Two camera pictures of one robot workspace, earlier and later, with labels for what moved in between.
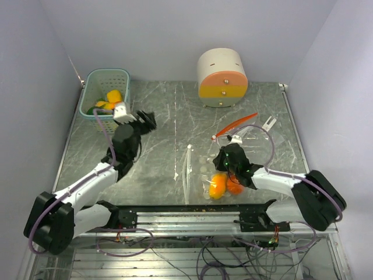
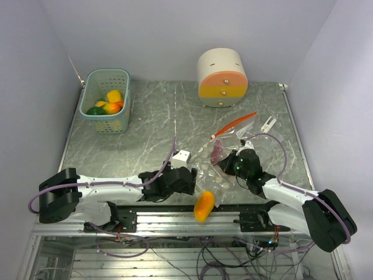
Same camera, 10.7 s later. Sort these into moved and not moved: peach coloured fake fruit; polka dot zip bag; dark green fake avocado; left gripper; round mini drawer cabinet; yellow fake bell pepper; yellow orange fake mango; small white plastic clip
Moved: left gripper; yellow orange fake mango; polka dot zip bag
Not moved: peach coloured fake fruit; round mini drawer cabinet; yellow fake bell pepper; dark green fake avocado; small white plastic clip
